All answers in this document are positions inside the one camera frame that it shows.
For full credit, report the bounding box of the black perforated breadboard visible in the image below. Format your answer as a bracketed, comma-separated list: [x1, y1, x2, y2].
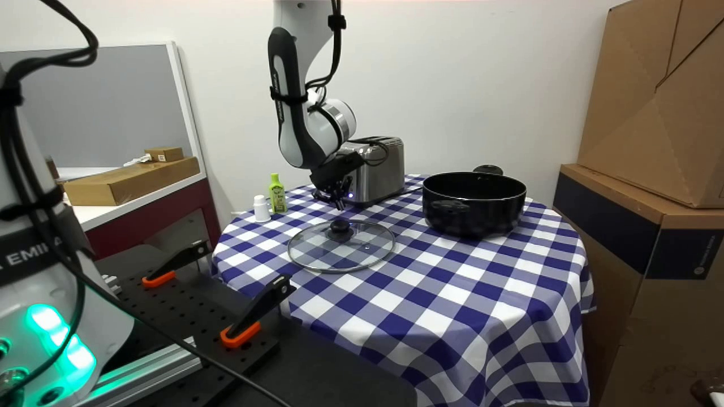
[87, 243, 289, 407]

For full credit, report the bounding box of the blue white checkered tablecloth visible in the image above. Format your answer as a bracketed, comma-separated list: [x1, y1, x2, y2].
[213, 175, 593, 407]

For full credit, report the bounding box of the brown cardboard box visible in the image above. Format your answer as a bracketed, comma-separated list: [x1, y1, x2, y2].
[577, 0, 724, 207]

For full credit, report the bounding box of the green bottle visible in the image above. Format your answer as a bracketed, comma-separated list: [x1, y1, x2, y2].
[270, 171, 287, 215]

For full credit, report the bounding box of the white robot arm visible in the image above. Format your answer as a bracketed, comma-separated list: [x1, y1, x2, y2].
[266, 0, 361, 201]

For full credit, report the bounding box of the small white bottle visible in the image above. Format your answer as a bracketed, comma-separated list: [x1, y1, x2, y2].
[253, 193, 272, 221]

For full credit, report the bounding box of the robot control box green light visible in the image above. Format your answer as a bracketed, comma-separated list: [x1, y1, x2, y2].
[0, 49, 133, 407]

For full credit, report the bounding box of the glass pot lid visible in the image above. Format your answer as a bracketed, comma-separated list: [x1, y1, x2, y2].
[287, 217, 396, 274]

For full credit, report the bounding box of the silver toaster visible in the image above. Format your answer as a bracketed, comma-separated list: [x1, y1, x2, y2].
[349, 135, 405, 205]

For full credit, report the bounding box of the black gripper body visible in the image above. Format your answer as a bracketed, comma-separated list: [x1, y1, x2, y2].
[309, 152, 364, 196]

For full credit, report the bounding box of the flat cardboard package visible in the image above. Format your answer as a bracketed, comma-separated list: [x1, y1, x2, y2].
[64, 146, 198, 205]

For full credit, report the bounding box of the grey whiteboard panel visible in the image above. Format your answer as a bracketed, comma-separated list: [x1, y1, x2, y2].
[15, 43, 202, 179]

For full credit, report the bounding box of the orange black spring clamp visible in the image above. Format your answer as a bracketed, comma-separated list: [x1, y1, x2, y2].
[140, 239, 210, 288]

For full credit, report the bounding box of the wooden cabinet with black band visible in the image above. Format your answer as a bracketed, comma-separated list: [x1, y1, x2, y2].
[554, 165, 724, 407]

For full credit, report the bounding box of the black cooking pot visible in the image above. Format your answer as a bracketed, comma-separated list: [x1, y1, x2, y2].
[422, 171, 526, 239]

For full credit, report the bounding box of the white red side desk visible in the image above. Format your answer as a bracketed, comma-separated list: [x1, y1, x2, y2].
[69, 165, 219, 259]

